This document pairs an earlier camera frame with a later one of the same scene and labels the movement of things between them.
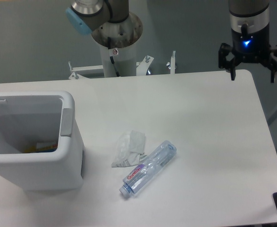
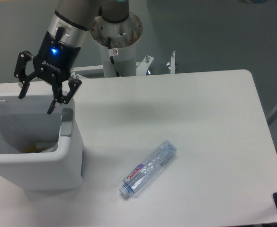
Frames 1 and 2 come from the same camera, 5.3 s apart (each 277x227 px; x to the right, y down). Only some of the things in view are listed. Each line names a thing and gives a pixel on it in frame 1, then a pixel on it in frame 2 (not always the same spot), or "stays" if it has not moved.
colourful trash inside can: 41,147 stays
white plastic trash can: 17,119 stays
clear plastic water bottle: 138,175 stays
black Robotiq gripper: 252,48 -> 54,62
